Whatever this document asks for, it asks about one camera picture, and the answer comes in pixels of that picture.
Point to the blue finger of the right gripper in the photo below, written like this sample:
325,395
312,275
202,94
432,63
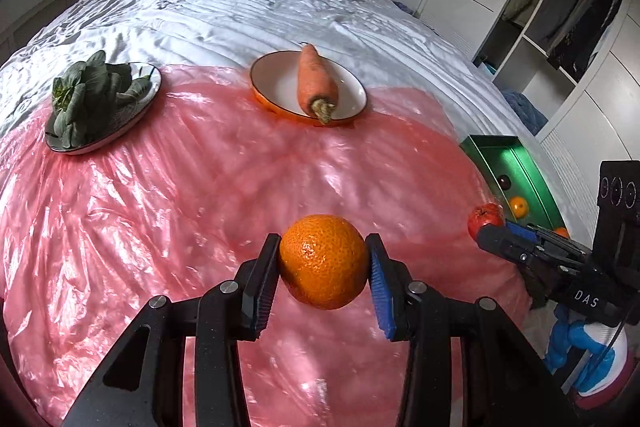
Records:
519,244

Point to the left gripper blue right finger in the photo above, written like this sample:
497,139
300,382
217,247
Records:
504,382

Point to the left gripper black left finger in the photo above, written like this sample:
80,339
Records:
140,380

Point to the red tomato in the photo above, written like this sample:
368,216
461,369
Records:
487,214

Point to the orange mandarin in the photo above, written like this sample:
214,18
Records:
324,261

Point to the right hand blue white glove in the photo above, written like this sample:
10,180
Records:
608,365

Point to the orange fruit tray edge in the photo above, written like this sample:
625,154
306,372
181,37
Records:
562,232

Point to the yellow orange in tray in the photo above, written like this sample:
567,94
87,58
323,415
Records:
519,207

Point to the dark plum in tray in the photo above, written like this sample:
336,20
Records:
504,182

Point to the green tray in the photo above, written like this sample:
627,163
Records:
495,155

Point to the blue cloth on floor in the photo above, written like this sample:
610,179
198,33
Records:
531,117

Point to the pink plastic sheet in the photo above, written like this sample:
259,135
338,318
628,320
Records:
179,202

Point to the hanging dark clothes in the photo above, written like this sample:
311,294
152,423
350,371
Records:
567,30

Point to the white wardrobe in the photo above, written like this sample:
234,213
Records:
590,120

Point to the orange carrot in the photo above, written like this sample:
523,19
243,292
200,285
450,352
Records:
317,91

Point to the grey plate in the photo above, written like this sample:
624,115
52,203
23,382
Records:
145,101

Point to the green leafy vegetable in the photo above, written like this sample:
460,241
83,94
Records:
85,96

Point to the orange white bowl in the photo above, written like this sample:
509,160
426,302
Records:
273,79

